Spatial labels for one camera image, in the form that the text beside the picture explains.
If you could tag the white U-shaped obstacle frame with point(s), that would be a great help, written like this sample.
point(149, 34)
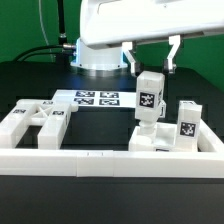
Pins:
point(27, 159)

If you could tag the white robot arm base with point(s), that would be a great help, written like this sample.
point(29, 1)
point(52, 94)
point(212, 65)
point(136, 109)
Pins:
point(98, 62)

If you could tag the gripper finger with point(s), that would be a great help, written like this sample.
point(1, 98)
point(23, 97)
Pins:
point(168, 65)
point(128, 49)

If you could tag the white chair back frame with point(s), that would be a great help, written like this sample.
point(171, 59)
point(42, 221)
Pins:
point(52, 116)

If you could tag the white tagged nut cube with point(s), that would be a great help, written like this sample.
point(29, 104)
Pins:
point(181, 102)
point(163, 109)

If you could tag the white chair seat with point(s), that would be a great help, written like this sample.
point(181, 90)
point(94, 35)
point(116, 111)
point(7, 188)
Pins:
point(162, 140)

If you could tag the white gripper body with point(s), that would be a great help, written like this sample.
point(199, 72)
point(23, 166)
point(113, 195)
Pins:
point(108, 23)

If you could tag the flat white tag plate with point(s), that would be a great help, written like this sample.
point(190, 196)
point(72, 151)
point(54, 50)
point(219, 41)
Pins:
point(93, 98)

